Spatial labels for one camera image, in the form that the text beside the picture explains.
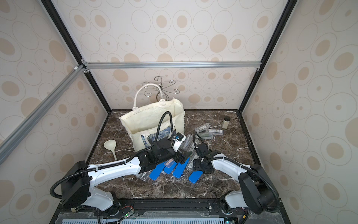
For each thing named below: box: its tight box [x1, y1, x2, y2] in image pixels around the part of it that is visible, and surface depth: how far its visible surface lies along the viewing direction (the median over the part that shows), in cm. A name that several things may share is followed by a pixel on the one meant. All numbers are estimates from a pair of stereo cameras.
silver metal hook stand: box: [141, 76, 181, 102], surface depth 91 cm
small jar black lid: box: [221, 115, 231, 130], surface depth 105 cm
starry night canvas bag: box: [118, 83, 186, 152], surface depth 87 cm
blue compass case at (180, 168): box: [172, 157, 191, 179], surface depth 88 cm
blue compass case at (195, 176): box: [188, 170, 204, 184], surface depth 85 cm
